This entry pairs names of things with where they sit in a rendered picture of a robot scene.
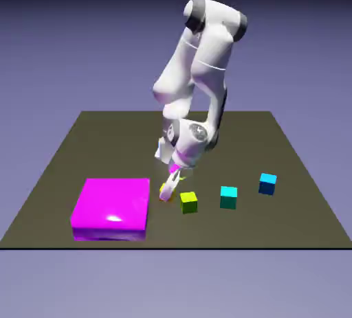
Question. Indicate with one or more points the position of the small orange cube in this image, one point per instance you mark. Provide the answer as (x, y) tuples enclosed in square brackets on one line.
[(172, 196)]

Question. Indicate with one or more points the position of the small yellow-green cube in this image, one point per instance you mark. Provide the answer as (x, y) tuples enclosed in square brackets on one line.
[(188, 202)]

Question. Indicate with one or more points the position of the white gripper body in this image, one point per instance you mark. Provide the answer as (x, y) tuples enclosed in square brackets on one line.
[(170, 186)]

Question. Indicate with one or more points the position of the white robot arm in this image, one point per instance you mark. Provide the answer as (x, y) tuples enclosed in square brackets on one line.
[(209, 48)]

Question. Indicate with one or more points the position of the large magenta box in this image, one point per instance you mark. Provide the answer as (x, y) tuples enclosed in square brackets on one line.
[(111, 208)]

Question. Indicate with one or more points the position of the small blue cube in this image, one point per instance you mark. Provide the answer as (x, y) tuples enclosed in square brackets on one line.
[(267, 184)]

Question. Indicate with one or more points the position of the small cyan cube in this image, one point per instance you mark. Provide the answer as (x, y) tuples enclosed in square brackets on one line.
[(228, 197)]

